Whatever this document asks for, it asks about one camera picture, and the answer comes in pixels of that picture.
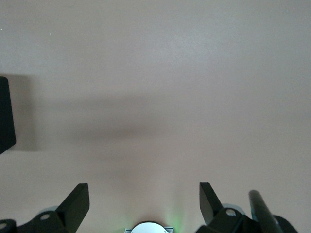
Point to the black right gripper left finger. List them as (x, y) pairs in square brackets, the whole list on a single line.
[(73, 208)]

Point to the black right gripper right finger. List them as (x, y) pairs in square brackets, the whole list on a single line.
[(211, 211)]

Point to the black plastic box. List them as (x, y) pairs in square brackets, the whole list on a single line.
[(6, 116)]

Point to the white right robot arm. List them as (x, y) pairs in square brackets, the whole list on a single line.
[(148, 228)]

